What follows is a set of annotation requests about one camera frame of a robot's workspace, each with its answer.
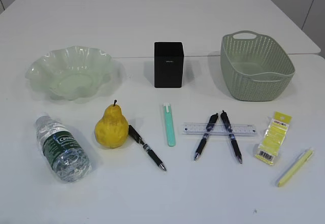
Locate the mint green pen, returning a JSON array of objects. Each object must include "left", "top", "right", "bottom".
[{"left": 163, "top": 103, "right": 176, "bottom": 147}]

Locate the yellow pear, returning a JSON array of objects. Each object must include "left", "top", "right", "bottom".
[{"left": 94, "top": 100, "right": 128, "bottom": 148}]

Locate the clear water bottle green label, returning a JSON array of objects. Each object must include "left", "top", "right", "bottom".
[{"left": 35, "top": 114, "right": 91, "bottom": 183}]

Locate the yellow sticky note packet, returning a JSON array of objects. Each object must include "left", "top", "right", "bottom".
[{"left": 255, "top": 112, "right": 292, "bottom": 166}]

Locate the yellow pen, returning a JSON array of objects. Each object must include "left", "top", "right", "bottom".
[{"left": 277, "top": 148, "right": 314, "bottom": 187}]

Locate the black pen left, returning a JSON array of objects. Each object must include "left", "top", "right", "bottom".
[{"left": 128, "top": 125, "right": 167, "bottom": 172}]

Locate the black pen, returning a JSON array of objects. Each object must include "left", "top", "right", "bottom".
[
  {"left": 220, "top": 110, "right": 242, "bottom": 163},
  {"left": 128, "top": 125, "right": 167, "bottom": 172},
  {"left": 193, "top": 113, "right": 218, "bottom": 161}
]

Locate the clear plastic ruler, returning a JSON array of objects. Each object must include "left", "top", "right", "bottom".
[{"left": 180, "top": 123, "right": 257, "bottom": 137}]

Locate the black square pen holder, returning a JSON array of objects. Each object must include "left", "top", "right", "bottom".
[{"left": 154, "top": 42, "right": 184, "bottom": 88}]

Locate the black pen middle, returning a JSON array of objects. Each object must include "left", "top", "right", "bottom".
[{"left": 193, "top": 113, "right": 218, "bottom": 161}]

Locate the black pen right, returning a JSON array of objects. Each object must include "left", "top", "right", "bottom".
[{"left": 220, "top": 110, "right": 242, "bottom": 163}]

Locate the frosted green wavy plate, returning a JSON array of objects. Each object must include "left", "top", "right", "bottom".
[{"left": 25, "top": 46, "right": 114, "bottom": 101}]

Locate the green woven plastic basket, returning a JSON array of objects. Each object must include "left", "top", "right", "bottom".
[{"left": 220, "top": 30, "right": 296, "bottom": 102}]

